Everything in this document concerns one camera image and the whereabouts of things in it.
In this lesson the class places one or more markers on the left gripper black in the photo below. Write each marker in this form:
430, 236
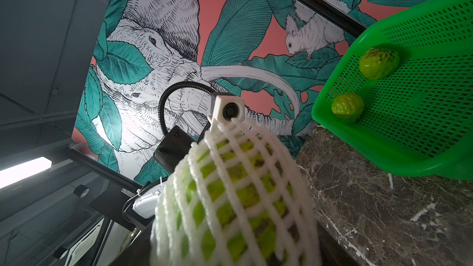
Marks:
173, 148

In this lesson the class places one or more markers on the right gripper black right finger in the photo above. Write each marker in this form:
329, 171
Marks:
332, 254

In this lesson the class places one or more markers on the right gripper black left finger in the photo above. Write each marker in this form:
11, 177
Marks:
138, 252

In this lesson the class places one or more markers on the white foam net sleeve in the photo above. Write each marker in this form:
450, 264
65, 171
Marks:
236, 195

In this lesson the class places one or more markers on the green custard apple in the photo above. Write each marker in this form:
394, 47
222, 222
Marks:
236, 199
377, 62
348, 107

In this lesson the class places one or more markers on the green custard apple front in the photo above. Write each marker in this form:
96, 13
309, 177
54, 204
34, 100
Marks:
348, 107

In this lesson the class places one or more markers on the bright green plastic basket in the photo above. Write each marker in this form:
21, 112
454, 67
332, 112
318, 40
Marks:
418, 121

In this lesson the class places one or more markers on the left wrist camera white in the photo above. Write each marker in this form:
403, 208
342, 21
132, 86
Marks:
225, 107

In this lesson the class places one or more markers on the black left frame post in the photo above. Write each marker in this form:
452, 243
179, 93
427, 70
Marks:
335, 16

